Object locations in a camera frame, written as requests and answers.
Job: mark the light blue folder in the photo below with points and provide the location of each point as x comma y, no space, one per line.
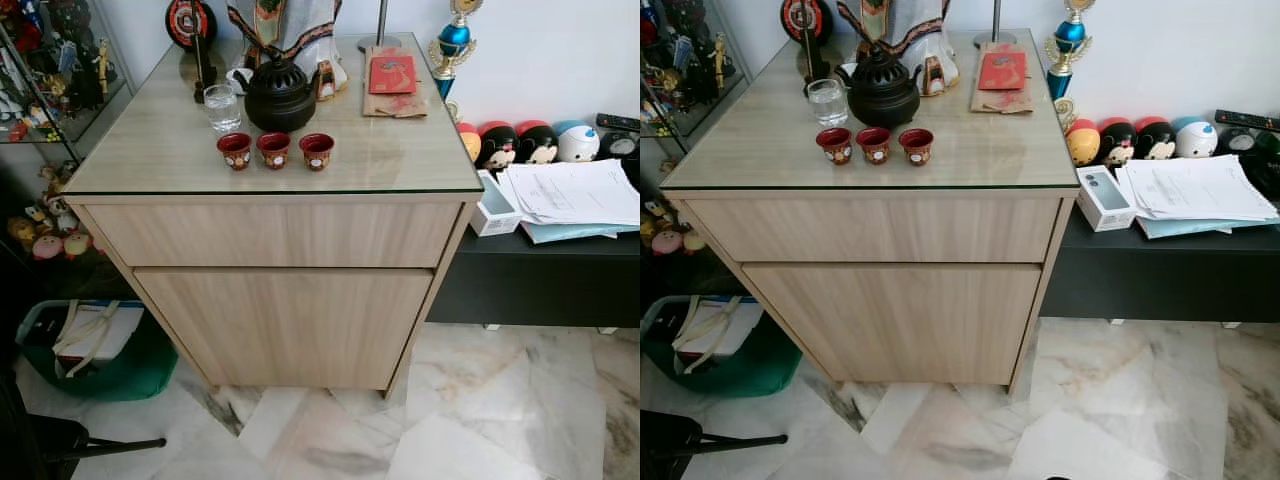
570,233
1190,230

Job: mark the white paper stack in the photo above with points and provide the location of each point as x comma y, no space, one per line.
575,190
1195,185

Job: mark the black round plush toy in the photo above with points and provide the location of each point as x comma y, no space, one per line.
620,146
1238,142

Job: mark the black low console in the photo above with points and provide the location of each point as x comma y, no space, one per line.
540,280
1160,275

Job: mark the white blue plush toy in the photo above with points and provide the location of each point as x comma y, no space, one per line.
578,143
1195,138

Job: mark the black remote control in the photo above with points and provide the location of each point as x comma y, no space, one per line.
618,122
1245,120

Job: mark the white paper bag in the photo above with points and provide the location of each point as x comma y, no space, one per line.
725,330
105,335

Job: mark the black red plush toy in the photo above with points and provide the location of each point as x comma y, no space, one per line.
537,145
1156,140
1117,143
497,148

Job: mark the white phone box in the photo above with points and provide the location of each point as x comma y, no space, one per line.
1103,200
495,208

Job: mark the green bag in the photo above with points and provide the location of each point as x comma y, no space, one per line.
760,370
130,375

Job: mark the glass display cabinet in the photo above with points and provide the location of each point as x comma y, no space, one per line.
680,60
50,60

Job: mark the yellow round plush toy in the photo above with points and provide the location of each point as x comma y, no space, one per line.
1082,145
470,145

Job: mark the black stool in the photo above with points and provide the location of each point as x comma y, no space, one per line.
670,440
50,440

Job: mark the red patterned tea cup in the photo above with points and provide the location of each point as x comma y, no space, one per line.
273,152
835,148
235,152
874,148
916,149
316,153

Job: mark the gold medal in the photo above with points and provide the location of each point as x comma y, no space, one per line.
453,111
1066,113

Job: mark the clear glass of water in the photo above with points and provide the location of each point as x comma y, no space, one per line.
827,105
222,112

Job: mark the dark wooden incense stand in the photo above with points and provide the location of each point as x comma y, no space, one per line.
204,80
813,62

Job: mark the light wooden cabinet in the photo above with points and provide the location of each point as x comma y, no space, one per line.
290,320
890,315

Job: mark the blue gold trophy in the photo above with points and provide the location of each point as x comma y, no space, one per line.
1069,36
454,40

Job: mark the round black red plaque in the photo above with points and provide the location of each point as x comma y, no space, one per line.
190,22
806,18

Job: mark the brown paper bag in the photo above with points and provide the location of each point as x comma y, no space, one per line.
1000,100
395,104

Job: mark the black cast iron teapot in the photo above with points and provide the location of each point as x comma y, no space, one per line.
882,95
280,100

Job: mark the red envelope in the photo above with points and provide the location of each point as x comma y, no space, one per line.
1002,71
392,75

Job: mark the metal lamp stand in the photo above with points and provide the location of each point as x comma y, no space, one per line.
995,38
379,42

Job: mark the white robed figurine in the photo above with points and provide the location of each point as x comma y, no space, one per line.
315,40
925,40

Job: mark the small white cup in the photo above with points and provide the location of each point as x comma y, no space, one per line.
237,80

